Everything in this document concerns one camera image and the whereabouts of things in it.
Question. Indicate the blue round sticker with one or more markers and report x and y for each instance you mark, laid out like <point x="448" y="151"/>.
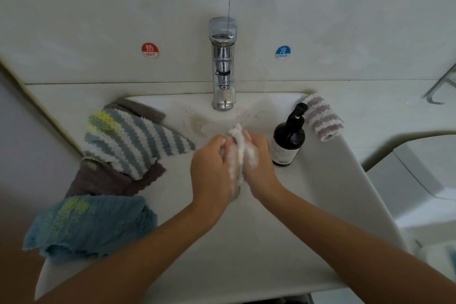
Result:
<point x="283" y="52"/>

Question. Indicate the brown cloth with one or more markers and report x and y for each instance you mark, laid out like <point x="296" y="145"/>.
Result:
<point x="107" y="180"/>

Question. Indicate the white toilet tank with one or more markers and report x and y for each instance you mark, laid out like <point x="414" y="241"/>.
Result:
<point x="424" y="183"/>

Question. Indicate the pink white striped cloth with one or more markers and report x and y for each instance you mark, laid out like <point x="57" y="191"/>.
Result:
<point x="323" y="118"/>

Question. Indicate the metal wall shelf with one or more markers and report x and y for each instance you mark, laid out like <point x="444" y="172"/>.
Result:
<point x="442" y="88"/>

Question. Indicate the white toilet lid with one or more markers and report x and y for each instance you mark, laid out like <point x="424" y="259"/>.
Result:
<point x="438" y="264"/>

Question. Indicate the person's right hand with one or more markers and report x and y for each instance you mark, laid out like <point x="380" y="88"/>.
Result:
<point x="262" y="172"/>

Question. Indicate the black pump soap bottle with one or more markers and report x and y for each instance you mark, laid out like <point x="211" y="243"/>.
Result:
<point x="286" y="145"/>

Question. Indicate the red round sticker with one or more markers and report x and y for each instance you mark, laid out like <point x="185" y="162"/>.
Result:
<point x="149" y="50"/>

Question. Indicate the white ceramic sink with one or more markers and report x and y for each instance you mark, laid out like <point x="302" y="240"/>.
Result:
<point x="242" y="257"/>

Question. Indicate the gray patterned trousers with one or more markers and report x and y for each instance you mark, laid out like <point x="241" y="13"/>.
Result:
<point x="281" y="299"/>

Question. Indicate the person's right forearm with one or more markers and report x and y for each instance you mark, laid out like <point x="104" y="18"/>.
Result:
<point x="363" y="257"/>

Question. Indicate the person's left hand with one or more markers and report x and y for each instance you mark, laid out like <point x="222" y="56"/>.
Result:
<point x="212" y="175"/>

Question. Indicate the person's left forearm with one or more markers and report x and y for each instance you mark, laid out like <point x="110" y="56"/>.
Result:
<point x="114" y="261"/>

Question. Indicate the chrome faucet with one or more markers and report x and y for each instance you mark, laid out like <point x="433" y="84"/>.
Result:
<point x="223" y="61"/>

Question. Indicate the blue stained cloth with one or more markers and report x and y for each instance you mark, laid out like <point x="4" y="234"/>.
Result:
<point x="89" y="225"/>

